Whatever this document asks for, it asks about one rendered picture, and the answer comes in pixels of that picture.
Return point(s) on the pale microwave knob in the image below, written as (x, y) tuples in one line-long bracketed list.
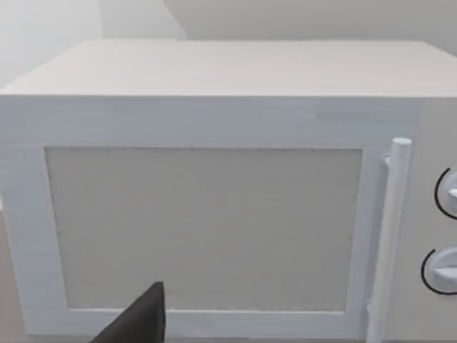
[(442, 272), (449, 193)]

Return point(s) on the pale microwave door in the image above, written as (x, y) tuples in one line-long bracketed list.
[(203, 228)]

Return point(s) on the pale microwave oven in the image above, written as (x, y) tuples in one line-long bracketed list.
[(228, 71)]

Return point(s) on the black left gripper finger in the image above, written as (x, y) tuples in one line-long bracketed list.
[(146, 318)]

